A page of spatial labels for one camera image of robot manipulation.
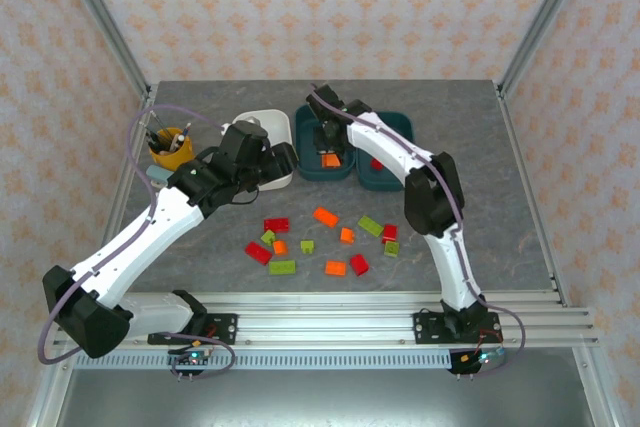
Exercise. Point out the long red lego brick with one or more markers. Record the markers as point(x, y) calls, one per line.
point(258, 253)
point(276, 225)

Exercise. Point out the long orange lego brick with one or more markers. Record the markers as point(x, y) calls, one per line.
point(326, 217)

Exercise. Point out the small green lego brick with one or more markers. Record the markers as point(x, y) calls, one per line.
point(391, 248)
point(308, 246)
point(268, 237)

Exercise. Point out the small orange lego brick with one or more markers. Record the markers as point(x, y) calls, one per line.
point(347, 235)
point(280, 247)

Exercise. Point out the long green lego brick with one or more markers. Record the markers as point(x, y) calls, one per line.
point(282, 267)
point(370, 225)

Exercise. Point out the small red lego brick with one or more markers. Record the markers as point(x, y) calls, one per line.
point(376, 164)
point(390, 233)
point(359, 264)

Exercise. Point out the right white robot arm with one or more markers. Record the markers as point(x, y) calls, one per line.
point(385, 147)

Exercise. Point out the teal bin with orange bricks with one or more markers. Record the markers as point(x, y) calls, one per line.
point(305, 167)

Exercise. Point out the white plastic bin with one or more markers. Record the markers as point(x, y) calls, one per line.
point(280, 122)

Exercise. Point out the blue capped pen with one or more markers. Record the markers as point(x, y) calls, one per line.
point(186, 130)

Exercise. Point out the yellow pen cup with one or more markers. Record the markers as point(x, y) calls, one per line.
point(175, 157)

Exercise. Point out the white marker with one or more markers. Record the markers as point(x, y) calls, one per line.
point(175, 141)

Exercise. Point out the teal bin with red bricks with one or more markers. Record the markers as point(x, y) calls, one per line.
point(400, 124)

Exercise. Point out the light blue stapler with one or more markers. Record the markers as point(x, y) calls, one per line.
point(160, 174)

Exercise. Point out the black marker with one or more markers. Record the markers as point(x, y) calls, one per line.
point(154, 140)

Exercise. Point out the thin metal rod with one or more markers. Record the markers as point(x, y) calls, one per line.
point(159, 122)

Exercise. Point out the left controller board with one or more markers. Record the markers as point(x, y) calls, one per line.
point(192, 358)

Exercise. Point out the controller board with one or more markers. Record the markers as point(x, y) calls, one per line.
point(482, 358)
point(192, 358)

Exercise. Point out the grey metal sheet panel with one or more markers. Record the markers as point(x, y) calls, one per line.
point(325, 397)

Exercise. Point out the right controller board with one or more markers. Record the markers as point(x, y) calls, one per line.
point(482, 358)

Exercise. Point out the left aluminium table rail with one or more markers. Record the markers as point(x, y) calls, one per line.
point(119, 197)

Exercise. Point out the aluminium table rail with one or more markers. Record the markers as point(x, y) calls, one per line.
point(119, 197)
point(534, 197)

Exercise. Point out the aluminium mounting rail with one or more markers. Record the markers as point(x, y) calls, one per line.
point(325, 322)

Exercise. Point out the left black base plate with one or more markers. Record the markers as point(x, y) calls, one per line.
point(225, 327)

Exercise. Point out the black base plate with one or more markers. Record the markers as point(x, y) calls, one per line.
point(225, 327)
point(425, 327)

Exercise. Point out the left aluminium upright post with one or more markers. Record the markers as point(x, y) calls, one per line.
point(106, 22)

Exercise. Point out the aluminium upright post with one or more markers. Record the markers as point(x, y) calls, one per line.
point(106, 22)
point(541, 22)

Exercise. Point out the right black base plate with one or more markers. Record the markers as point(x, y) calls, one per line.
point(425, 327)

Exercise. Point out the right aluminium table rail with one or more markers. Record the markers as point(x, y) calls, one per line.
point(534, 197)

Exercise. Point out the right aluminium upright post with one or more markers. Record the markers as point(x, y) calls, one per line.
point(541, 22)

